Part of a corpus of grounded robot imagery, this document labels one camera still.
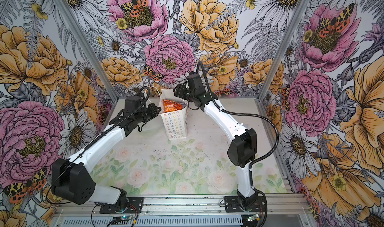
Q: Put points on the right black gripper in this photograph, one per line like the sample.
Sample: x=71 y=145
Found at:
x=181 y=87

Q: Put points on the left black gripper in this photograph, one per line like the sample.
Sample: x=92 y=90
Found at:
x=152 y=107

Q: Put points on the orange snack packet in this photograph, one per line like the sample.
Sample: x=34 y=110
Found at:
x=171 y=106

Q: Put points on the white paper bag with dots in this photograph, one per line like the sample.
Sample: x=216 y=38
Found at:
x=175 y=123

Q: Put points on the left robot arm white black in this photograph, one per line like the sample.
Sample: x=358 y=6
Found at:
x=71 y=177

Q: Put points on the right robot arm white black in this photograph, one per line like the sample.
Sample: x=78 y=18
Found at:
x=243 y=146

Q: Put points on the right green circuit board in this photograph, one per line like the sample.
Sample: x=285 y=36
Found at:
x=255 y=217

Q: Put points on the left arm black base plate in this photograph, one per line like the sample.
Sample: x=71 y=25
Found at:
x=132 y=205

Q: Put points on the right aluminium corner post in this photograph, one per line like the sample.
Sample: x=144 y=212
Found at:
x=291 y=27

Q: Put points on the aluminium corner post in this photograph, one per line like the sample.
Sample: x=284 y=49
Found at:
x=291 y=27
x=78 y=33

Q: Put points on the white vented cable duct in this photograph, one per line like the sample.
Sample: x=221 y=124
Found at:
x=152 y=221

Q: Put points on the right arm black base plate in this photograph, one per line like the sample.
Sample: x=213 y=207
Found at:
x=237 y=204

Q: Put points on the left aluminium corner post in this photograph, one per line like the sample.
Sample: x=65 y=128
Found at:
x=78 y=33

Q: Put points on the aluminium mounting rail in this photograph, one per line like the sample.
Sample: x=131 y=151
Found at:
x=188 y=205

